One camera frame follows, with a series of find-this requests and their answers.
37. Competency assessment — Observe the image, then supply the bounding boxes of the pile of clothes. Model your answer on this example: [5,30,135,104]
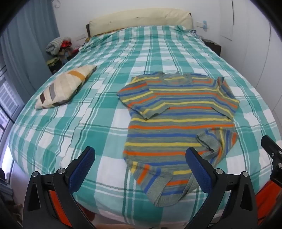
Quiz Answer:
[47,40,86,74]

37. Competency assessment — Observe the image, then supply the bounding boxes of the beige patchwork cushion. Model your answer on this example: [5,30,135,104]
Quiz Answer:
[35,65,97,110]

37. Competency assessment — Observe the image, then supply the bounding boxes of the grey rolled knit cloth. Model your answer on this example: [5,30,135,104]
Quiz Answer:
[46,37,66,54]

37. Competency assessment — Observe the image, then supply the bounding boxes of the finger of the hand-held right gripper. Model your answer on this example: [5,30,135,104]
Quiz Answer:
[261,135,282,187]

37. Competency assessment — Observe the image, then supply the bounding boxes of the white wardrobe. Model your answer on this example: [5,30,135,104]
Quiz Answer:
[220,0,282,124]

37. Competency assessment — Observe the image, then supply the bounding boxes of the blue wall clip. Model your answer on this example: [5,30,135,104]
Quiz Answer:
[197,20,210,31]

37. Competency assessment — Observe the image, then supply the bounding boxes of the cream padded headboard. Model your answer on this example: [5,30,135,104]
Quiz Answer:
[86,9,194,37]

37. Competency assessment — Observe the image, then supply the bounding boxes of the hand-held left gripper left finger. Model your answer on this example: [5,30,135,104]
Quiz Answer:
[22,146,97,229]

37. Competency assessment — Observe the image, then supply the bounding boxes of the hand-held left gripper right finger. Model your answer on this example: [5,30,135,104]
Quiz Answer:
[184,147,259,229]

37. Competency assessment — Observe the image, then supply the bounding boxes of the blue curtain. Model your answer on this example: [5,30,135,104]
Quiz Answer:
[0,0,60,117]

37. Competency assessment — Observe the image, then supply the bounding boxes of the striped knit sweater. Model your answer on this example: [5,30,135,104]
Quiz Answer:
[117,72,240,207]

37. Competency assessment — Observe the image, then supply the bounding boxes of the green checked bedspread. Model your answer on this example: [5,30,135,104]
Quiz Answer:
[9,25,274,223]

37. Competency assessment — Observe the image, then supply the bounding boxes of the dark wooden nightstand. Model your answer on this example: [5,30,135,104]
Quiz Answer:
[203,38,222,56]

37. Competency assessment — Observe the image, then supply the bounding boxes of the orange blanket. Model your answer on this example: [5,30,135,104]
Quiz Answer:
[47,181,282,228]

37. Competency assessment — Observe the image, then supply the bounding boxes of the window with grille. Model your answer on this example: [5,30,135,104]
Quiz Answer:
[0,66,24,132]

